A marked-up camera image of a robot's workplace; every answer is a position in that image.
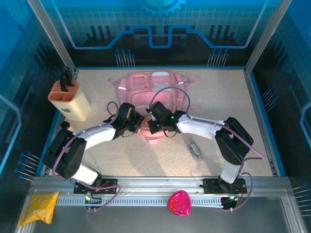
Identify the grey slotted cable duct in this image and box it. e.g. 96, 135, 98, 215
55, 196, 225, 207

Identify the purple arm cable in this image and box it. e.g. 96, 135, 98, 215
52, 100, 122, 212
148, 86, 265, 212

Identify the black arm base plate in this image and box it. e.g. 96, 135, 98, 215
203, 178, 247, 195
73, 178, 119, 195

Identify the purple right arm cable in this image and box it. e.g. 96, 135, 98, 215
148, 86, 265, 212

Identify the small silver object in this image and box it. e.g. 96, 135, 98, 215
187, 141, 203, 160

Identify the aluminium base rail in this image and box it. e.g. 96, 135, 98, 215
29, 176, 292, 195

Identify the aluminium frame post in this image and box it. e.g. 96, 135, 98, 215
244, 0, 291, 71
26, 0, 77, 71

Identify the magenta triangular dish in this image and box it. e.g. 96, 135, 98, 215
167, 190, 192, 216

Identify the beige knife block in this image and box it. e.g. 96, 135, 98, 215
48, 80, 91, 122

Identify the pink backpack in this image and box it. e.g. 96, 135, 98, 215
107, 70, 203, 146

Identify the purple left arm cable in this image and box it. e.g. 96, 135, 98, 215
52, 100, 122, 212

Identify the yellow plastic bag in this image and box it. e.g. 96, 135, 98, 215
18, 191, 60, 226

